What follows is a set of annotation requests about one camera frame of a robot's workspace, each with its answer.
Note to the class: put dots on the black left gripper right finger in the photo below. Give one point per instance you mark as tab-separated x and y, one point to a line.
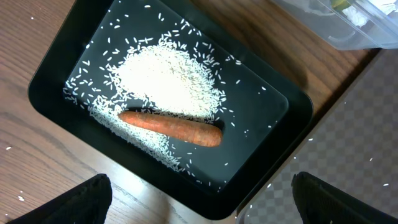
319	202

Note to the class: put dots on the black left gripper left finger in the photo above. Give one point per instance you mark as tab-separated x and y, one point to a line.
88	202

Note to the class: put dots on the orange carrot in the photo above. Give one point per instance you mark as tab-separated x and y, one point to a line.
185	130

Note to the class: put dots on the white rice pile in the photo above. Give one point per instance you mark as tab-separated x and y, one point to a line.
144	57

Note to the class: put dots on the green yellow snack wrapper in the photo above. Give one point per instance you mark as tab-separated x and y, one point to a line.
340	3

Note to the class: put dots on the white paper napkin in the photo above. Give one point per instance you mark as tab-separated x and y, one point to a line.
358	18

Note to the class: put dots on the black rectangular tray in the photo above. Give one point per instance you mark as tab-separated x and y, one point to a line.
45	95

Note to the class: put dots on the dark brown serving tray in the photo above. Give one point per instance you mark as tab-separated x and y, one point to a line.
353	148

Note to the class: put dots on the clear plastic bin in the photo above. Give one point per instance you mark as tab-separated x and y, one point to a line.
334	27

